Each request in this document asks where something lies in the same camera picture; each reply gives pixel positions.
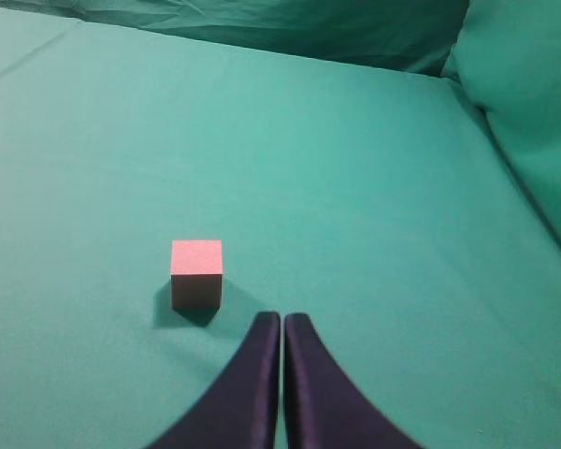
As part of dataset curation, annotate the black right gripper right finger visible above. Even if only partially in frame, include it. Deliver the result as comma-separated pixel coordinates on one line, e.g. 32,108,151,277
283,313,420,448

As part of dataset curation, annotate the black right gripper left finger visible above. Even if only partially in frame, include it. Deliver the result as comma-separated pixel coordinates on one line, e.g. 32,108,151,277
150,311,281,449

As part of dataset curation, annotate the pink cube block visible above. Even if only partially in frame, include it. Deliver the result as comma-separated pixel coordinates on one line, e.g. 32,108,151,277
170,239,224,310

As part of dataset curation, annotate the green tablecloth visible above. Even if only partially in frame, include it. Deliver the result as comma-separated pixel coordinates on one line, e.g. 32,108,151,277
0,8,561,448

